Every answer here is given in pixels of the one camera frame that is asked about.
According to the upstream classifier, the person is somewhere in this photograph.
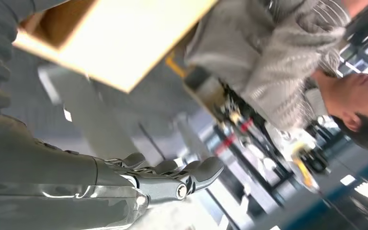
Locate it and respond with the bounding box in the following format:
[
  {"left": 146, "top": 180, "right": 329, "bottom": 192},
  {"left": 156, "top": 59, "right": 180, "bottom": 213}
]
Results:
[{"left": 184, "top": 0, "right": 368, "bottom": 152}]

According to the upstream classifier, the yellow and black tool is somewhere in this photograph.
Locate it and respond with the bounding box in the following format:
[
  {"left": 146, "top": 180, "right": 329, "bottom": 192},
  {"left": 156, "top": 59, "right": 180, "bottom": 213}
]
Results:
[{"left": 292, "top": 142, "right": 330, "bottom": 192}]

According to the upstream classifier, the black shelf rack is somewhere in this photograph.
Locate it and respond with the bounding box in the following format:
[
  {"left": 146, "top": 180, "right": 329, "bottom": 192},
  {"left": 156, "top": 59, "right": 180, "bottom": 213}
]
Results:
[{"left": 212, "top": 79, "right": 296, "bottom": 207}]

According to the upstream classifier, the orange floor tape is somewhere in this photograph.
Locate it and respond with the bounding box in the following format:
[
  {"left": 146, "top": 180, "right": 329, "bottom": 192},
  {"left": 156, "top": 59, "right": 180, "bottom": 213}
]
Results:
[{"left": 165, "top": 52, "right": 188, "bottom": 79}]

